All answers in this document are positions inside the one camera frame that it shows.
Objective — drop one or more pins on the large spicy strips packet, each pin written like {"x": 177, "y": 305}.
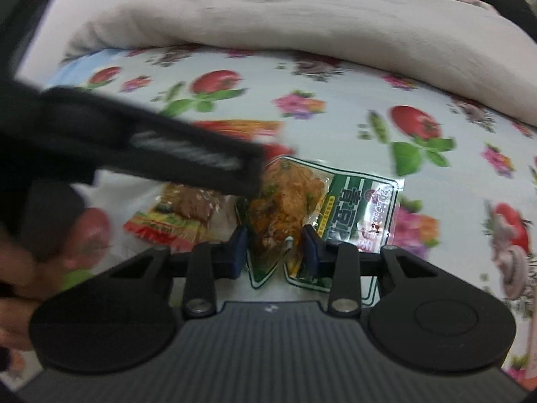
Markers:
{"x": 188, "y": 206}

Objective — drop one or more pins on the grey duvet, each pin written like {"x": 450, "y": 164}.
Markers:
{"x": 335, "y": 21}

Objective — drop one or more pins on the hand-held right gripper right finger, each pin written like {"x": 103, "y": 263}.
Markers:
{"x": 311, "y": 248}

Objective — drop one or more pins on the red label spicy strips packet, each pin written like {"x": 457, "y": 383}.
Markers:
{"x": 247, "y": 128}

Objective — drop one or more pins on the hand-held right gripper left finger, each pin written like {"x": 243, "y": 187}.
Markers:
{"x": 238, "y": 252}

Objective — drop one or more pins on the green snack packet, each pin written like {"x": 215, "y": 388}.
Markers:
{"x": 352, "y": 201}

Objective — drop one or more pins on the person's left hand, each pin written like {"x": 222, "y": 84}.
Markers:
{"x": 25, "y": 294}

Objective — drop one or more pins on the floral printed sheet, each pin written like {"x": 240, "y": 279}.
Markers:
{"x": 335, "y": 92}

